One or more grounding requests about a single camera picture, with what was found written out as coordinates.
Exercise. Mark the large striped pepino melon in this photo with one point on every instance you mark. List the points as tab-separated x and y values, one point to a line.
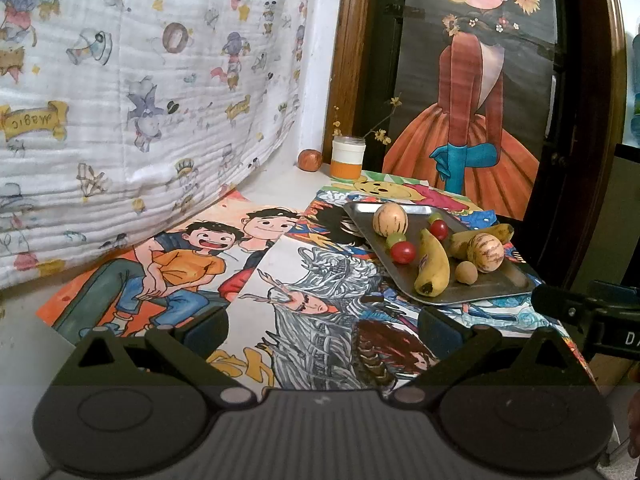
390	219

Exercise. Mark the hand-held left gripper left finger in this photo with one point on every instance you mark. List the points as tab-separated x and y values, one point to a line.
206	334

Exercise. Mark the yellow bear drawing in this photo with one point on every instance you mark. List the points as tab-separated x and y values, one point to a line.
380	187

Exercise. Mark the metal tray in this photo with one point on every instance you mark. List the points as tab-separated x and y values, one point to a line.
500	282

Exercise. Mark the small red apple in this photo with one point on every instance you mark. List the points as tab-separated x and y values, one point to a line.
310	160

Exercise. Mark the white printed blanket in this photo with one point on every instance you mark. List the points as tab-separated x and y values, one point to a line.
125	135

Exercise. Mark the wall poster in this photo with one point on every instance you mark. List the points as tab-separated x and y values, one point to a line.
475	135

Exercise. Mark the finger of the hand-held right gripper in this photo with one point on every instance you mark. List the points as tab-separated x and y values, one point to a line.
615	292
555	302

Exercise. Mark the yellow flower sprig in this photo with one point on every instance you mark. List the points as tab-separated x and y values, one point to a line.
337	122
382	135

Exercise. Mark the white-haired warrior drawing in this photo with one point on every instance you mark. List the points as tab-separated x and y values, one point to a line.
310	285

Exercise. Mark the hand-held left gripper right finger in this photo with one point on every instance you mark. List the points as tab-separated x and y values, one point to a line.
435	331

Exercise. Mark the red cherry tomato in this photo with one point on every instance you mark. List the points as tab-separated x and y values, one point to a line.
439	230
403	253

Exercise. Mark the small striped pepino melon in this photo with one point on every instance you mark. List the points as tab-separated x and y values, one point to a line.
485	252

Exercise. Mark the green grape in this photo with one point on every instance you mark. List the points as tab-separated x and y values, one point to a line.
397	239
435	217

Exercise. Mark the yellow banana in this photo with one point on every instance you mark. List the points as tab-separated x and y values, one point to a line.
432	265
492	235

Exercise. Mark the brown wooden door frame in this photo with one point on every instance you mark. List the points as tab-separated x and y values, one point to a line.
350	60

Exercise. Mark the white and orange jar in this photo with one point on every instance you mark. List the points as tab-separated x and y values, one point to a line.
347	157

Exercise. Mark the brown longan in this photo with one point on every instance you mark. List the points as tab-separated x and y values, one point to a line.
465	271

